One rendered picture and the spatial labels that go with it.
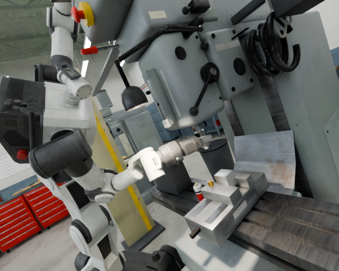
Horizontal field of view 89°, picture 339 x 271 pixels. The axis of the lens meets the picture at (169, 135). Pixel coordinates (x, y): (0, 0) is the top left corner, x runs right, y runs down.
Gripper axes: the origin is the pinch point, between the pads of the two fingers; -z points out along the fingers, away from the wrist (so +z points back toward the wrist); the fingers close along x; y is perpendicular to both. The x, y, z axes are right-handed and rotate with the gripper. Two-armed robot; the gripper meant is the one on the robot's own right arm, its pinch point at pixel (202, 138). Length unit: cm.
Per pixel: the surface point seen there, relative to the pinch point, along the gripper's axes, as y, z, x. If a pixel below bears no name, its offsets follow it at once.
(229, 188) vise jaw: 19.2, 0.8, -9.5
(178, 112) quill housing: -14.0, 7.1, -7.3
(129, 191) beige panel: 60, 61, 160
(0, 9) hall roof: -415, 200, 466
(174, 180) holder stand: 21.5, 14.8, 27.0
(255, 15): -40, -49, 6
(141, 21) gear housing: -42.6, 8.7, -13.8
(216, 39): -32.9, -16.9, -6.4
